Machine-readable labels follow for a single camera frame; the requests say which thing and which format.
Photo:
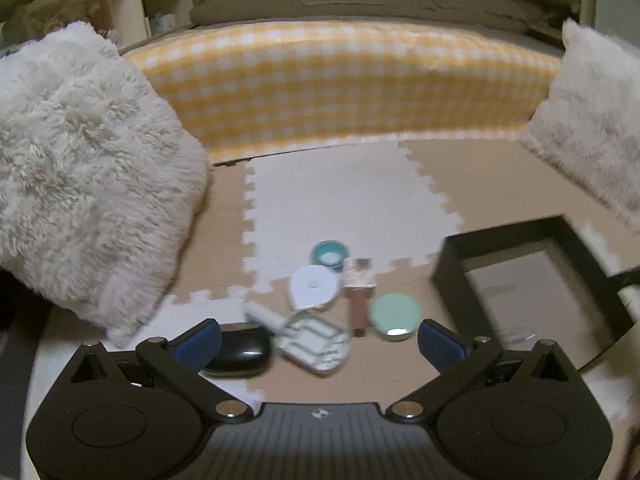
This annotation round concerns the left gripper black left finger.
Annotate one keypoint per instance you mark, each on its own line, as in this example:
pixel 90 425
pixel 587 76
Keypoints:
pixel 140 414

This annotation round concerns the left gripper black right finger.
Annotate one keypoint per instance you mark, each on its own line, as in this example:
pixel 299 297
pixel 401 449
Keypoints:
pixel 496 413

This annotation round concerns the black glossy case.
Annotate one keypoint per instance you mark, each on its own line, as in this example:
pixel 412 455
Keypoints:
pixel 245 351

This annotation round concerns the black storage box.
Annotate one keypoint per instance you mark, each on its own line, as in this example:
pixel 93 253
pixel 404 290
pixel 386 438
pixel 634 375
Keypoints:
pixel 532 280

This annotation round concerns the green round compact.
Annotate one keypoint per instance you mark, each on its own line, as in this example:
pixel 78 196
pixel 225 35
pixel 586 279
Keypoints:
pixel 395 317

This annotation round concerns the white cylindrical tube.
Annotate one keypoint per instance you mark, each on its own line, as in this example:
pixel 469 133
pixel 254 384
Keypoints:
pixel 272 321

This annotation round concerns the brown lip gloss tube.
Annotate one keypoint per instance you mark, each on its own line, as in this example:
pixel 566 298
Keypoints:
pixel 359 284

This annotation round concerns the white tape measure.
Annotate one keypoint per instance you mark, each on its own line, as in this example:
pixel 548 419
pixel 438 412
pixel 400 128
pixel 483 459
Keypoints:
pixel 313 287

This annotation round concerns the teal round jar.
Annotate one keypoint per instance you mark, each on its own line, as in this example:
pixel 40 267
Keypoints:
pixel 330 253

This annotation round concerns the white fluffy left pillow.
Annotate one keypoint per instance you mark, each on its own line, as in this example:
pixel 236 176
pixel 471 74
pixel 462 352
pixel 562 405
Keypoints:
pixel 100 182

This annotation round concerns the grey fluffy right pillow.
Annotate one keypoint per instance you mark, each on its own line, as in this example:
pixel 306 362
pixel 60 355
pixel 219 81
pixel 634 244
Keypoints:
pixel 588 125

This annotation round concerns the yellow checkered cushion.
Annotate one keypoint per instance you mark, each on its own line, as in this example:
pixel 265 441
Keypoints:
pixel 254 89

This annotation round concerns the wooden shelf unit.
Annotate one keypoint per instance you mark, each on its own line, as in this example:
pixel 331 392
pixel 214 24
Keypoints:
pixel 127 23

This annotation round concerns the brown sofa cushions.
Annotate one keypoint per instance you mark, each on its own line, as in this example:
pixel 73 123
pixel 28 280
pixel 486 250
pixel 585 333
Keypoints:
pixel 497 14

